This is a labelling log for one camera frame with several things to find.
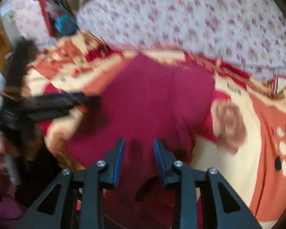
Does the dark red garment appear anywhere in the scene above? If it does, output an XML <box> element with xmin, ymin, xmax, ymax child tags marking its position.
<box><xmin>64</xmin><ymin>53</ymin><xmax>232</xmax><ymax>229</ymax></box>

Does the red orange cream love blanket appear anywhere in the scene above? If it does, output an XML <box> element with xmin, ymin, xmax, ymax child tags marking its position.
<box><xmin>25</xmin><ymin>31</ymin><xmax>286</xmax><ymax>228</ymax></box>

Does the blue plastic bag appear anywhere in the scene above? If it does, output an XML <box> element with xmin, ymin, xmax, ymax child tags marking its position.
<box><xmin>55</xmin><ymin>14</ymin><xmax>78</xmax><ymax>37</ymax></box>

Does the red hanging cloth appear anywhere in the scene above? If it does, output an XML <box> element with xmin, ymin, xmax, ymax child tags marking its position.
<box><xmin>36</xmin><ymin>0</ymin><xmax>57</xmax><ymax>38</ymax></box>

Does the white floral quilt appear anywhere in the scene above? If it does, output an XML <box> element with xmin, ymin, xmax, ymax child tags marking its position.
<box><xmin>77</xmin><ymin>0</ymin><xmax>286</xmax><ymax>80</ymax></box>

